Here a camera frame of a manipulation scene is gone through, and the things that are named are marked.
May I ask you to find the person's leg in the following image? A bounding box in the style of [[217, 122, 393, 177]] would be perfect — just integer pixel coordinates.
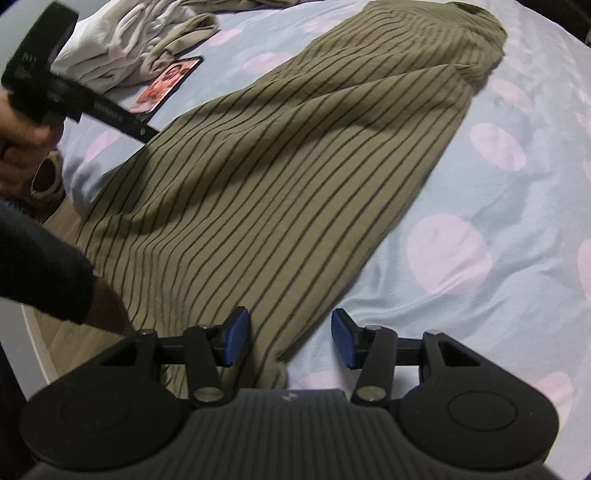
[[85, 277, 137, 335]]

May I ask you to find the light beige garment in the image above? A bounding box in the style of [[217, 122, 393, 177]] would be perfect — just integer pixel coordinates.
[[143, 13, 219, 84]]

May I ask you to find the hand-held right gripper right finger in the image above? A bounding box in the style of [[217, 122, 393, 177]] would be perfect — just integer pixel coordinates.
[[331, 308, 483, 408]]

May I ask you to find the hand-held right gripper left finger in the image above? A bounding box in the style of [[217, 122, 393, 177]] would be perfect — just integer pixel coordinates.
[[99, 305, 252, 407]]

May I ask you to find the white folded garment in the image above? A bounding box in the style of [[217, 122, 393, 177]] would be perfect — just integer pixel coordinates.
[[54, 0, 185, 90]]

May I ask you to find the person's black clothing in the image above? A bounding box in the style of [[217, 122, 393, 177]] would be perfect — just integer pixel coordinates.
[[0, 203, 98, 326]]

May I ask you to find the olive striped shirt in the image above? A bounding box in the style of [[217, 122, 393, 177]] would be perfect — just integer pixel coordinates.
[[76, 0, 509, 398]]

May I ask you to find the person's left hand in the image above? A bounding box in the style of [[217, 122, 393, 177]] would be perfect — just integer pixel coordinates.
[[0, 91, 63, 195]]

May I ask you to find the smartphone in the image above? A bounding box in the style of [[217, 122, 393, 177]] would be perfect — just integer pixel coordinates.
[[130, 55, 205, 114]]

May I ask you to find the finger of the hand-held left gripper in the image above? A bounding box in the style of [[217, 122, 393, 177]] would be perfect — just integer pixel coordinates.
[[129, 117, 160, 144]]

